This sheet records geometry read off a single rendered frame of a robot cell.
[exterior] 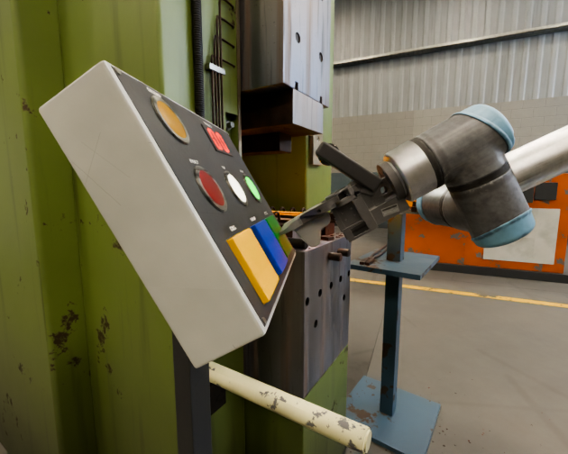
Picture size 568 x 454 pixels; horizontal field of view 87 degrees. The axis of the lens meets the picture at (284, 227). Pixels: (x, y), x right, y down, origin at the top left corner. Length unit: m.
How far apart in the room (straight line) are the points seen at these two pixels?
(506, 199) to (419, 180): 0.13
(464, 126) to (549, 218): 4.13
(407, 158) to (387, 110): 8.24
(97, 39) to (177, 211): 0.76
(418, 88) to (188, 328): 8.64
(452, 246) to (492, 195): 3.96
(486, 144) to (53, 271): 1.09
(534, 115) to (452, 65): 2.10
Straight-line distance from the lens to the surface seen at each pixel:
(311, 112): 1.01
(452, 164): 0.52
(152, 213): 0.29
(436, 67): 8.94
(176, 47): 0.82
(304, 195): 1.26
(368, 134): 8.68
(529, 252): 4.64
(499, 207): 0.55
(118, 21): 0.93
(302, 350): 0.95
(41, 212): 1.09
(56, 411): 1.28
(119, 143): 0.31
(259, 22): 0.98
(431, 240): 4.47
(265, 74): 0.92
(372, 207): 0.51
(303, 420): 0.73
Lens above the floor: 1.09
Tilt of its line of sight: 7 degrees down
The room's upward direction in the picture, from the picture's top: straight up
